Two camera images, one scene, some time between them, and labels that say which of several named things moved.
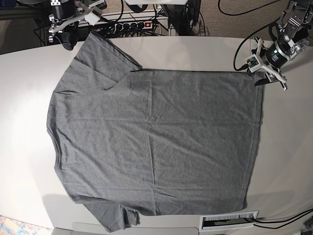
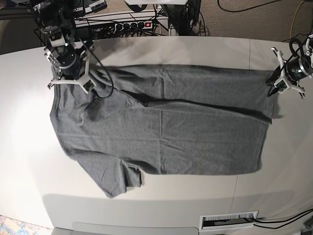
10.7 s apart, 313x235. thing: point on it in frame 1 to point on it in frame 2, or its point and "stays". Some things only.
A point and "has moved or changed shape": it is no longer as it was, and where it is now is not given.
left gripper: x=65 y=11 to x=72 y=60
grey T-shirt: x=130 y=140 has moved or changed shape
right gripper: x=274 y=74 to x=292 y=71
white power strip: x=133 y=26 stays
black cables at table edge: x=311 y=210 stays
